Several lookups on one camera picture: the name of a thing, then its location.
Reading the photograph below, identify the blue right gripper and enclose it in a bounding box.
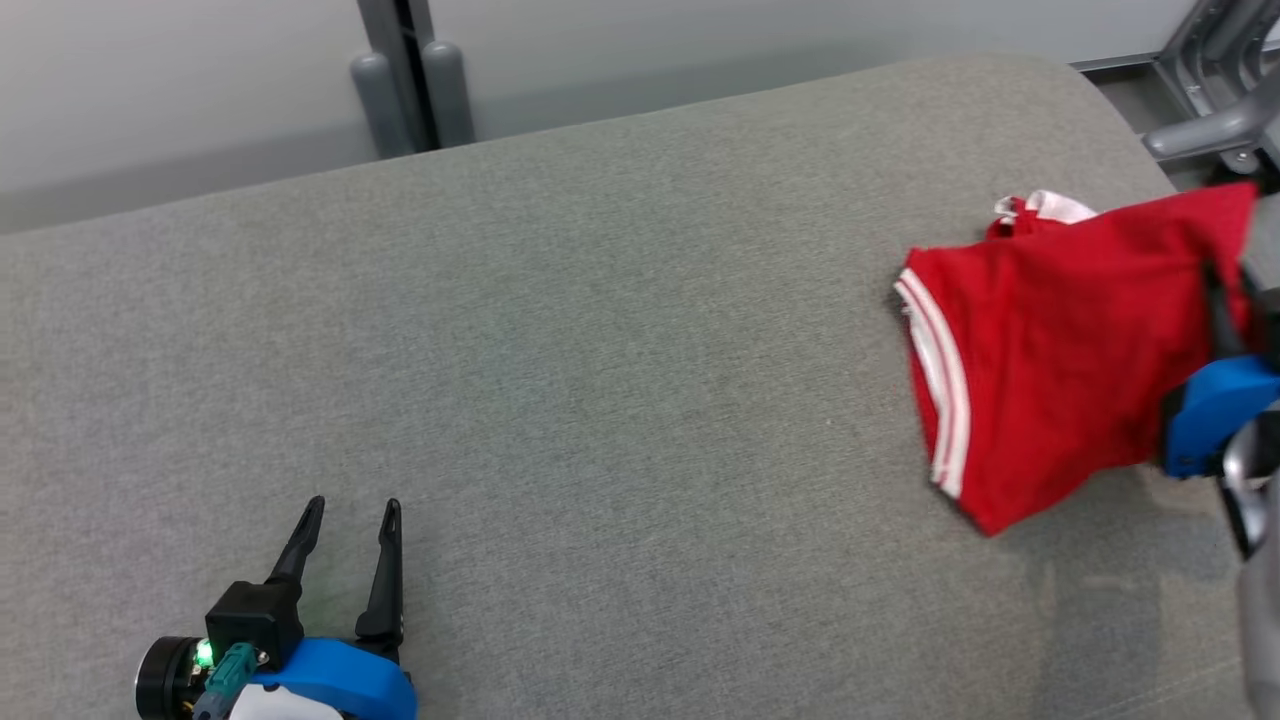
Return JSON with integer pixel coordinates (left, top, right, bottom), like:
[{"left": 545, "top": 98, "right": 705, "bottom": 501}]
[{"left": 1160, "top": 262, "right": 1280, "bottom": 480}]

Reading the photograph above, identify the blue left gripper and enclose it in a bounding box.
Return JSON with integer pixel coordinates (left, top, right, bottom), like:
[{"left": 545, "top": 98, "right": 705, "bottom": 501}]
[{"left": 135, "top": 496, "right": 419, "bottom": 720}]

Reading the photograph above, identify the grey metal frame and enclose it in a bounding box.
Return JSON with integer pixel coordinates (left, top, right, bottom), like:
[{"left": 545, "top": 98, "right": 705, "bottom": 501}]
[{"left": 1140, "top": 0, "right": 1280, "bottom": 187}]

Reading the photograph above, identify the left arm cable teal connector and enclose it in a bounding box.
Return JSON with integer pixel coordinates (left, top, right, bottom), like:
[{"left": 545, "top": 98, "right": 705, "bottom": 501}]
[{"left": 194, "top": 643, "right": 262, "bottom": 720}]

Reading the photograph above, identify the red shorts white waistband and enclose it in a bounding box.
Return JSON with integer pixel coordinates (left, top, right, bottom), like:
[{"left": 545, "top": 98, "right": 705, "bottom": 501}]
[{"left": 985, "top": 188, "right": 1101, "bottom": 241}]

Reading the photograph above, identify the red jersey number 23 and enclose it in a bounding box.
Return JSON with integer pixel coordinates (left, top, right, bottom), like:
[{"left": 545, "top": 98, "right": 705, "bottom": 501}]
[{"left": 892, "top": 180, "right": 1263, "bottom": 539}]

